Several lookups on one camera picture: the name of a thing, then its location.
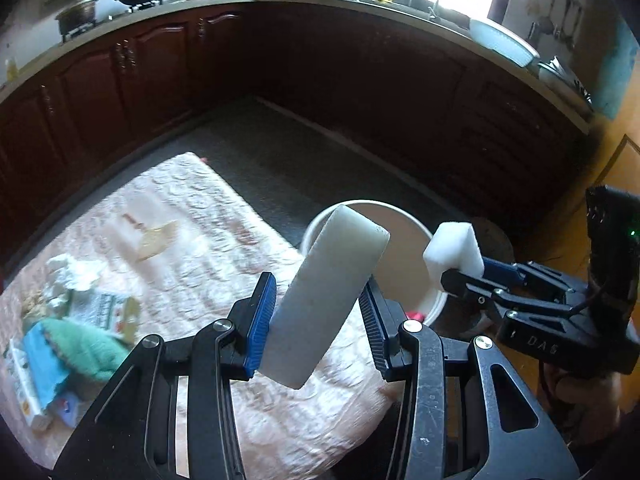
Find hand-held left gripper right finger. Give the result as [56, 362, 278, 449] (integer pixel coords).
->
[359, 280, 583, 480]

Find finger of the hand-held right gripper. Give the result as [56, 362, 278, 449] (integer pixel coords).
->
[482, 256, 586, 306]
[442, 270, 567, 319]

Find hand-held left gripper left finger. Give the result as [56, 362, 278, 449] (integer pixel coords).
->
[52, 272, 278, 480]

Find small white foam piece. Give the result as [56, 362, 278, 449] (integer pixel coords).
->
[422, 221, 485, 293]

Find long white foam block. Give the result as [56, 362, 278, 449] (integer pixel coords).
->
[260, 203, 391, 390]

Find white plastic bucket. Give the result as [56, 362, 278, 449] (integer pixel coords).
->
[300, 200, 448, 326]

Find person's right hand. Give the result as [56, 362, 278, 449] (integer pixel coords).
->
[550, 367, 623, 446]

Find round grey drum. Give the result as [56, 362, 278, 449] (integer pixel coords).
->
[450, 217, 516, 336]

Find pink quilted blanket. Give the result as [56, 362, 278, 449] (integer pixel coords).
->
[0, 152, 401, 466]

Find pale leaf-shaped scrap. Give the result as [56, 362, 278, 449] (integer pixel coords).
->
[122, 210, 181, 263]

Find green and white carton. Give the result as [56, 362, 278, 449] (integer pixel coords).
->
[70, 290, 143, 341]

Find green plush cloth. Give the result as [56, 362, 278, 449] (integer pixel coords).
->
[40, 317, 131, 383]

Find crumpled white tissue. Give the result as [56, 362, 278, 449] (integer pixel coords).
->
[45, 255, 103, 301]

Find metal bowl with utensils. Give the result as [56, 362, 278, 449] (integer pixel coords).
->
[537, 57, 596, 106]

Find blue box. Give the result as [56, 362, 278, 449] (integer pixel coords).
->
[22, 327, 71, 401]

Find white plastic basin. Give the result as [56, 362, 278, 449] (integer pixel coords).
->
[470, 17, 541, 68]

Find dark wooden kitchen cabinet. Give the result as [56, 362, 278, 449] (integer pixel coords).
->
[0, 0, 596, 271]

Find flat white box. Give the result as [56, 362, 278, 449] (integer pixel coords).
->
[7, 340, 51, 426]

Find hanging kitchen utensils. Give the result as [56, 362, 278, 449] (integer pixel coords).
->
[527, 0, 586, 51]

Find metal pot with lid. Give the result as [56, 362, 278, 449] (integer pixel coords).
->
[55, 0, 98, 38]

